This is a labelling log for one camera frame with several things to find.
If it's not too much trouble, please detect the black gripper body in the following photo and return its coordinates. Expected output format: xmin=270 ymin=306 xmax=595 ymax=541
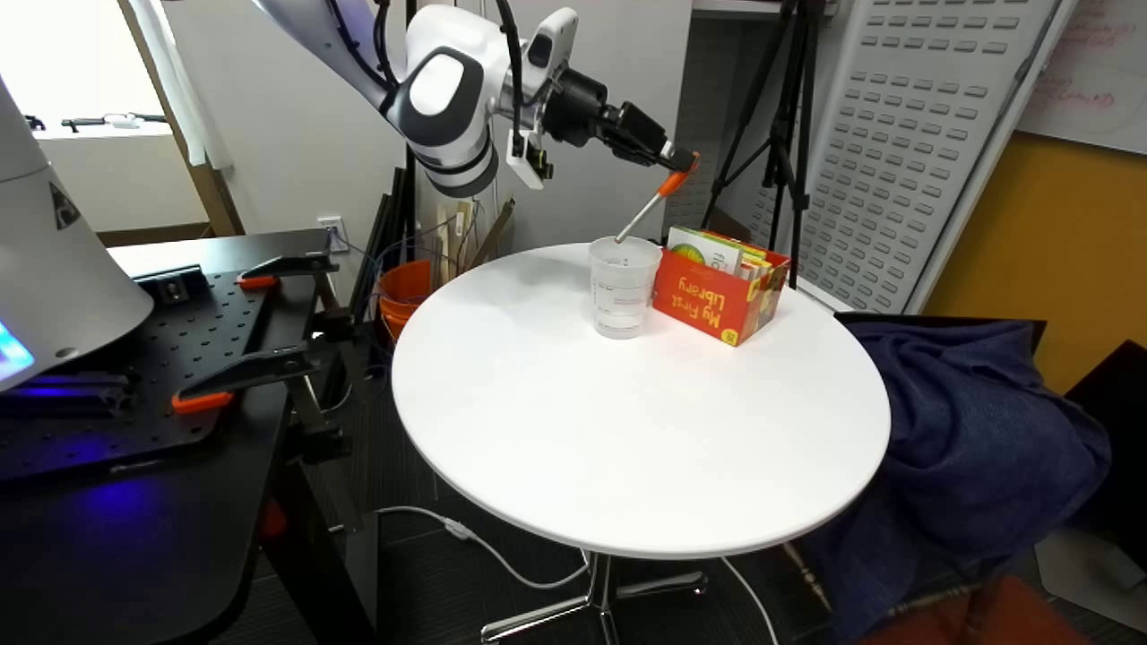
xmin=541 ymin=69 xmax=662 ymax=163

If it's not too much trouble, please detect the orange and silver pen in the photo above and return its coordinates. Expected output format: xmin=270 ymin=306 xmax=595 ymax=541
xmin=612 ymin=170 xmax=693 ymax=244

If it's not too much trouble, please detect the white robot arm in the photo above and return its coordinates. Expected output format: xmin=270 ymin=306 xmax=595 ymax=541
xmin=0 ymin=0 xmax=693 ymax=389

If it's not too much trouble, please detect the clear plastic cup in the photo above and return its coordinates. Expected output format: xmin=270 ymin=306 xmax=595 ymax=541
xmin=586 ymin=235 xmax=662 ymax=336

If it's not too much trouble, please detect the red colourful card box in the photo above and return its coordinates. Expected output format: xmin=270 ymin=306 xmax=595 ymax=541
xmin=651 ymin=225 xmax=790 ymax=347

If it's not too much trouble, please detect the orange bucket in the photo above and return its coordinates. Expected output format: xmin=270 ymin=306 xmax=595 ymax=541
xmin=375 ymin=258 xmax=433 ymax=336

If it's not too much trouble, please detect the white perforated panel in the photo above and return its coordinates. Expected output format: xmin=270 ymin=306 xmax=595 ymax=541
xmin=799 ymin=0 xmax=1079 ymax=314

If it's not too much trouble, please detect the round white table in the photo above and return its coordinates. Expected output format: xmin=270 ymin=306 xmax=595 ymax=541
xmin=389 ymin=244 xmax=892 ymax=645

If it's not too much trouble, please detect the black orange clamp far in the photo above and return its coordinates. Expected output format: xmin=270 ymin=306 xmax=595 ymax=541
xmin=238 ymin=249 xmax=334 ymax=293

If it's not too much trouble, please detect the black orange clamp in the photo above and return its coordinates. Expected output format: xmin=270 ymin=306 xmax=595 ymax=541
xmin=238 ymin=249 xmax=334 ymax=293
xmin=169 ymin=342 xmax=324 ymax=416

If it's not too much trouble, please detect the whiteboard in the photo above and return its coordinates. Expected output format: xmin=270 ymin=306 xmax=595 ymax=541
xmin=1020 ymin=0 xmax=1147 ymax=154

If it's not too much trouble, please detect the dark blue cloth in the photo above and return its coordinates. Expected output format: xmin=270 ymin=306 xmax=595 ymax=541
xmin=805 ymin=311 xmax=1110 ymax=645

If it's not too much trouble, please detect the black orange clamp near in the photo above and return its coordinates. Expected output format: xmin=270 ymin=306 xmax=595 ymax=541
xmin=169 ymin=342 xmax=324 ymax=416

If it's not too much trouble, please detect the black perforated robot bench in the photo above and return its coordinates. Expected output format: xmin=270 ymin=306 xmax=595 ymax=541
xmin=0 ymin=230 xmax=371 ymax=645

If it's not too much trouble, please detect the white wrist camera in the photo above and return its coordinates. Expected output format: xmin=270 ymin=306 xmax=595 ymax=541
xmin=525 ymin=5 xmax=578 ymax=71

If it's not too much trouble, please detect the black camera tripod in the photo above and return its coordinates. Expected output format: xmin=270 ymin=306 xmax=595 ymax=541
xmin=702 ymin=0 xmax=824 ymax=283

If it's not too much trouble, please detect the white cable on floor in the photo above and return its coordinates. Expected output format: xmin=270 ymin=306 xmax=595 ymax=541
xmin=371 ymin=502 xmax=784 ymax=645

